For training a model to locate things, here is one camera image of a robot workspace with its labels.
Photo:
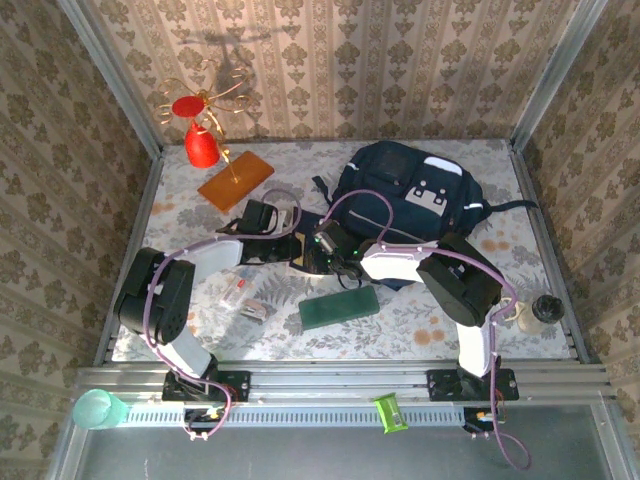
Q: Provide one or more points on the green pencil case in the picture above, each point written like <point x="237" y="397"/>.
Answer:
<point x="339" y="307"/>

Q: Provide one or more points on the clear plastic pen pack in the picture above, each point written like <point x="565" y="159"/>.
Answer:
<point x="234" y="295"/>

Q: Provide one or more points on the navy blue backpack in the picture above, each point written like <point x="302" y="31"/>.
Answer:
<point x="450" y="220"/>

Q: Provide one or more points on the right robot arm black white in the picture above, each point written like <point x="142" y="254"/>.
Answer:
<point x="460" y="290"/>

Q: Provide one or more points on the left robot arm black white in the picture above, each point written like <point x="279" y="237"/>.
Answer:
<point x="155" y="300"/>

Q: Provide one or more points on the red cone shade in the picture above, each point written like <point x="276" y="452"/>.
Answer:
<point x="201" y="147"/>

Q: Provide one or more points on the green snack packet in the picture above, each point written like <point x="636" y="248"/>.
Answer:
<point x="391" y="412"/>

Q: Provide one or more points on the red disc shade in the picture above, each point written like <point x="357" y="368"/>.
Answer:
<point x="189" y="106"/>

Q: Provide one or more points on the grey metal shelf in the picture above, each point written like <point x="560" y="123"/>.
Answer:
<point x="300" y="455"/>

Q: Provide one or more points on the teal plastic cup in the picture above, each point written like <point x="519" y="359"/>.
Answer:
<point x="95" y="410"/>

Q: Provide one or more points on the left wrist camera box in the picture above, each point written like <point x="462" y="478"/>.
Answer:
<point x="285" y="218"/>

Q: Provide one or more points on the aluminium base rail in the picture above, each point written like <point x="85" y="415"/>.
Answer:
<point x="340" y="380"/>

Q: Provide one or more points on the aluminium table side rail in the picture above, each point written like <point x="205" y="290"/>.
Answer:
<point x="526" y="180"/>
<point x="144" y="205"/>

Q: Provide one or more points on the aluminium frame post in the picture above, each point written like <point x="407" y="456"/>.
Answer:
<point x="110" y="80"/>
<point x="555" y="80"/>

